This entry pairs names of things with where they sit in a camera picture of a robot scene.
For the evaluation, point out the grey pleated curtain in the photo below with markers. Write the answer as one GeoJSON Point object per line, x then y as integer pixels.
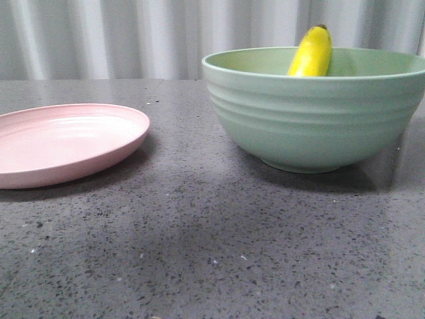
{"type": "Point", "coordinates": [57, 40]}

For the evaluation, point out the yellow banana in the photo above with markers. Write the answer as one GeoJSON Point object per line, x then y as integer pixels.
{"type": "Point", "coordinates": [313, 55]}

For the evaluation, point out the pink plate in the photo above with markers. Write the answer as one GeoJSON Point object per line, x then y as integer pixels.
{"type": "Point", "coordinates": [55, 144]}

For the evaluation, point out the green ribbed bowl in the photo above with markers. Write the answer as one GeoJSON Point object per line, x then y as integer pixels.
{"type": "Point", "coordinates": [314, 124]}

